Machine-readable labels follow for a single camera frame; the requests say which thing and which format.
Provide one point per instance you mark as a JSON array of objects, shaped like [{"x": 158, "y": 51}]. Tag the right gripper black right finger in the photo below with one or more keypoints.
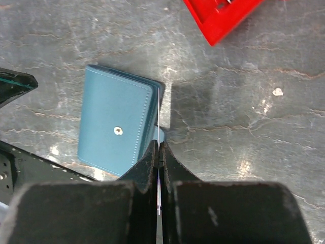
[{"x": 197, "y": 211}]

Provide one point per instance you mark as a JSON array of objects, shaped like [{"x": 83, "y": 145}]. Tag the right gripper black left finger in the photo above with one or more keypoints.
[{"x": 120, "y": 211}]

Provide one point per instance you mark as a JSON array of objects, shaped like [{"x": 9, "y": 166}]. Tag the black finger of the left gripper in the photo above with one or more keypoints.
[{"x": 15, "y": 84}]

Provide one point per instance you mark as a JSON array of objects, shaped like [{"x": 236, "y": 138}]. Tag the black VIP credit card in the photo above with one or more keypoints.
[{"x": 158, "y": 175}]

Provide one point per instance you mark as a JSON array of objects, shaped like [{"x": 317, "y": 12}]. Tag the blue leather card holder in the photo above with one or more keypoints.
[{"x": 118, "y": 119}]

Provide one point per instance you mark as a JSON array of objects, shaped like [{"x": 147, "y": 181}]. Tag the red plastic bin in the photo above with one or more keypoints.
[{"x": 217, "y": 18}]

